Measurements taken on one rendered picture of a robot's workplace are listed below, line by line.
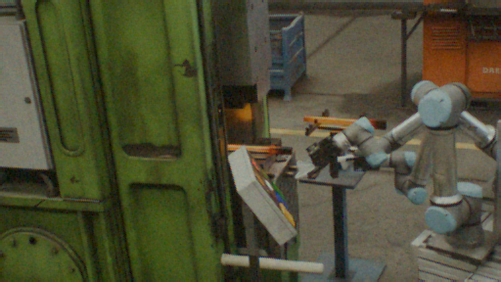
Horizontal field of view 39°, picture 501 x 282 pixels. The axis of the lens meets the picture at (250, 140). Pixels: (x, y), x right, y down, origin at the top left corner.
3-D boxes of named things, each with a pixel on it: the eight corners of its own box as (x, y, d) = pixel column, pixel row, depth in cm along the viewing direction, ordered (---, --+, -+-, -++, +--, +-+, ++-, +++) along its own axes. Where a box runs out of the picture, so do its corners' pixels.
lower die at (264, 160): (276, 160, 337) (274, 143, 334) (263, 177, 319) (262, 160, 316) (194, 156, 350) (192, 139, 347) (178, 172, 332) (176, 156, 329)
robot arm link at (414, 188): (464, 98, 284) (429, 208, 299) (452, 90, 294) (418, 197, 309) (438, 94, 281) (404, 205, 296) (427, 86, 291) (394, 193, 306)
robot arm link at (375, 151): (397, 153, 277) (381, 130, 279) (381, 163, 270) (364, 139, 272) (386, 162, 283) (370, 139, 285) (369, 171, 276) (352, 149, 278)
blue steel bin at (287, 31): (309, 76, 770) (305, 11, 743) (291, 100, 700) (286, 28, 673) (206, 75, 807) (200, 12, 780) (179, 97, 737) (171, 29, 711)
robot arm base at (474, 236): (490, 235, 276) (491, 212, 272) (476, 253, 265) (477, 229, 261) (453, 225, 285) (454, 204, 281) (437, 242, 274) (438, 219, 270)
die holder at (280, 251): (299, 228, 364) (295, 148, 348) (281, 267, 331) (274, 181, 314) (199, 219, 381) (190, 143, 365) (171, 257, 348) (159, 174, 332)
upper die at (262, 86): (270, 88, 324) (269, 69, 320) (257, 103, 306) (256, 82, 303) (186, 87, 337) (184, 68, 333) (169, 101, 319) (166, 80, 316)
